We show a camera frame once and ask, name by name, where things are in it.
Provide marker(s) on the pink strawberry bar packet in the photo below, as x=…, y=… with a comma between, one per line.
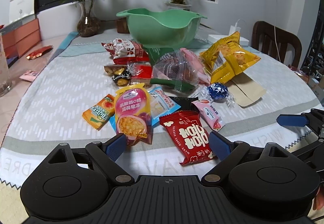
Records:
x=209, y=114

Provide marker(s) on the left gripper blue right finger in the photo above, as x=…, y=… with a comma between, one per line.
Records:
x=219, y=145

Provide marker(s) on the light blue white packet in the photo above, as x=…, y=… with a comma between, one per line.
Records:
x=160, y=104

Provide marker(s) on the yellow chip bag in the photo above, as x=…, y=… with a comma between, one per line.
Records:
x=226, y=59

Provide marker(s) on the white charger plug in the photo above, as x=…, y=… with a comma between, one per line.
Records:
x=234, y=29

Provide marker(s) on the dark wooden chair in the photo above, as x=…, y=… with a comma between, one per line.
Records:
x=273, y=41

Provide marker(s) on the brown wooden tray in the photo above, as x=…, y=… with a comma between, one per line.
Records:
x=121, y=25

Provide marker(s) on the beige gold long packet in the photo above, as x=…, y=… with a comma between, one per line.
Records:
x=245, y=90

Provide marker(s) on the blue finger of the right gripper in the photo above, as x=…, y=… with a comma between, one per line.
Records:
x=292, y=120

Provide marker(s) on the green plastic bowl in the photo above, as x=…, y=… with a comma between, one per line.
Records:
x=167, y=29

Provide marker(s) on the pink peach packet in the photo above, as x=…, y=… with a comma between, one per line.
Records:
x=195, y=62

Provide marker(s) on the brown nut candy packet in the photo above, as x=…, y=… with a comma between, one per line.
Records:
x=114, y=69

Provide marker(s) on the red gold foil packet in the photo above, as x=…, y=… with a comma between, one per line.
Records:
x=39, y=52

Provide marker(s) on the glass drinking cup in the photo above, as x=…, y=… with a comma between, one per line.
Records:
x=5, y=81

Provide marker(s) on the red clear cake packet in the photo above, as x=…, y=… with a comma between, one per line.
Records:
x=140, y=72

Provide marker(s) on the person right hand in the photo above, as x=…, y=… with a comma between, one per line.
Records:
x=318, y=203

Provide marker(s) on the white open box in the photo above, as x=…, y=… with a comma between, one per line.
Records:
x=19, y=9

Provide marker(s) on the green clear date packet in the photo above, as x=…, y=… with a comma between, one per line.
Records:
x=171, y=68

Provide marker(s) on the blue foil chocolate ball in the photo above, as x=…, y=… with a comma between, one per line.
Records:
x=217, y=92

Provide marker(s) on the large red cookie packet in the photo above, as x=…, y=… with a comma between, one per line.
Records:
x=188, y=135

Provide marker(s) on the patterned tablecloth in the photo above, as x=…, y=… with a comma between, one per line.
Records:
x=38, y=115

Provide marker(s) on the black snack packet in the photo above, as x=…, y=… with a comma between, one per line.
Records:
x=185, y=103

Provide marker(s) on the black gold candy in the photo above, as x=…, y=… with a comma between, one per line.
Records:
x=121, y=77

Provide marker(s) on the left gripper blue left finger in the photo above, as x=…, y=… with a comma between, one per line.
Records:
x=116, y=146

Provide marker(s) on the passionfruit jelly pouch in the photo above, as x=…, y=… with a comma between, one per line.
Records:
x=132, y=113

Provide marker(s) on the orange fruit candy packet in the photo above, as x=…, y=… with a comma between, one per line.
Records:
x=100, y=113

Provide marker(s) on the red white snack bag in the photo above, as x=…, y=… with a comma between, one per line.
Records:
x=125, y=51

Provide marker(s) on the orange drawer box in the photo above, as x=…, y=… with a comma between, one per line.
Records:
x=19, y=37

